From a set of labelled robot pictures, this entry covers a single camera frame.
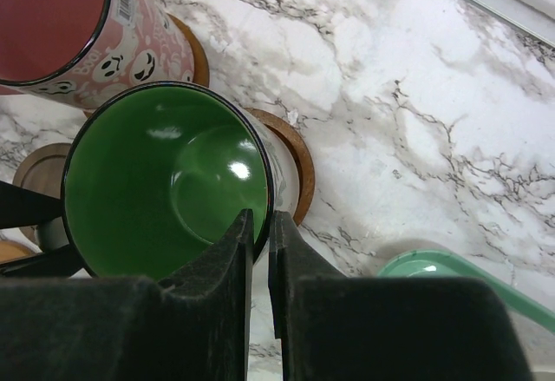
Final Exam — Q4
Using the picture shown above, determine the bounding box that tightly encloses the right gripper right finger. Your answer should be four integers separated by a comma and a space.
268, 212, 532, 380

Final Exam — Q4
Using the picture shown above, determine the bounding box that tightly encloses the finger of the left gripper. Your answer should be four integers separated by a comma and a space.
1, 245, 84, 278
0, 181, 61, 228

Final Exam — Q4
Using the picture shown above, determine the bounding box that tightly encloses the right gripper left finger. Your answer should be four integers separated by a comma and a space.
1, 210, 253, 380

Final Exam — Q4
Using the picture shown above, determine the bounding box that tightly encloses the light wooden coaster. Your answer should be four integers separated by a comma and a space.
0, 240, 36, 273

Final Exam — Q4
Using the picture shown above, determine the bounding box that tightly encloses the mint green tray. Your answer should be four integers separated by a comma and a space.
377, 249, 554, 333

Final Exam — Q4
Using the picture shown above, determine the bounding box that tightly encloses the green mug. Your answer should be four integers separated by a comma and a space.
62, 82, 279, 280

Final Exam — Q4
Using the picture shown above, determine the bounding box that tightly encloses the red pink mug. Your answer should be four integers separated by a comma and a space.
1, 0, 194, 111

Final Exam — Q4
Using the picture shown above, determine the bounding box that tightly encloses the brown ringed wooden coaster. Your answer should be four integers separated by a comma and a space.
168, 14, 210, 88

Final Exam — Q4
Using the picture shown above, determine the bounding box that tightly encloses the dark brown wooden coaster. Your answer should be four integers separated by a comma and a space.
11, 143, 71, 252

